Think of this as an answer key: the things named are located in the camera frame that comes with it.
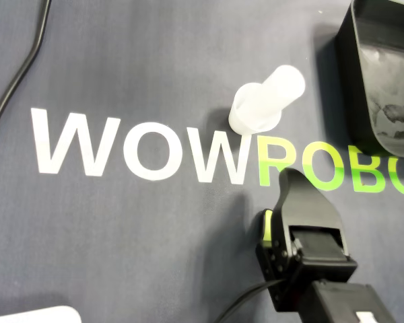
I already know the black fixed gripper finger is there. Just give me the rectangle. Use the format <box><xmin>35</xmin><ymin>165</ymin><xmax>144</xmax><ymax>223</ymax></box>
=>
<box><xmin>274</xmin><ymin>167</ymin><xmax>345</xmax><ymax>234</ymax></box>

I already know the black moving gripper finger with green pad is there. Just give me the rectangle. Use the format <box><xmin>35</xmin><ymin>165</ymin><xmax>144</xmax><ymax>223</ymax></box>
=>
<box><xmin>255</xmin><ymin>207</ymin><xmax>296</xmax><ymax>283</ymax></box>

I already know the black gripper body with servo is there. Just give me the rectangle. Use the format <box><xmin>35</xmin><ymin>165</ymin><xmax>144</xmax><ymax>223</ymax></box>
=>
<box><xmin>268</xmin><ymin>226</ymin><xmax>358</xmax><ymax>313</ymax></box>

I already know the white wide plastic cup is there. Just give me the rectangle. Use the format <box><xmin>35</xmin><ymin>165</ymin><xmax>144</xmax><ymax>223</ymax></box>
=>
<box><xmin>228</xmin><ymin>82</ymin><xmax>283</xmax><ymax>136</ymax></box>

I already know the black plastic tray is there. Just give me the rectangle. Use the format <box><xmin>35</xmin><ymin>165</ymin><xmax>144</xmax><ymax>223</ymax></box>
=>
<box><xmin>335</xmin><ymin>0</ymin><xmax>404</xmax><ymax>158</ymax></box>

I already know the dark grey WOWROBO printed mat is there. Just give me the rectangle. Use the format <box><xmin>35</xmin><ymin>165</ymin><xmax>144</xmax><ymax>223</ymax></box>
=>
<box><xmin>0</xmin><ymin>0</ymin><xmax>404</xmax><ymax>323</ymax></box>

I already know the white flat object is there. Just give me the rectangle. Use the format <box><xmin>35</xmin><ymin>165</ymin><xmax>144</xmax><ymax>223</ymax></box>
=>
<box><xmin>0</xmin><ymin>305</ymin><xmax>82</xmax><ymax>323</ymax></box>

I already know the thin black gripper servo cable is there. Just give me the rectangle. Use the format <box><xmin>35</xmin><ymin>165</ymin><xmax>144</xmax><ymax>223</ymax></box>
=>
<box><xmin>215</xmin><ymin>278</ymin><xmax>285</xmax><ymax>323</ymax></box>

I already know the thick black power cable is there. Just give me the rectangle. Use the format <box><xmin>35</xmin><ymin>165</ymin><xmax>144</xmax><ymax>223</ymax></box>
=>
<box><xmin>0</xmin><ymin>0</ymin><xmax>52</xmax><ymax>145</ymax></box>

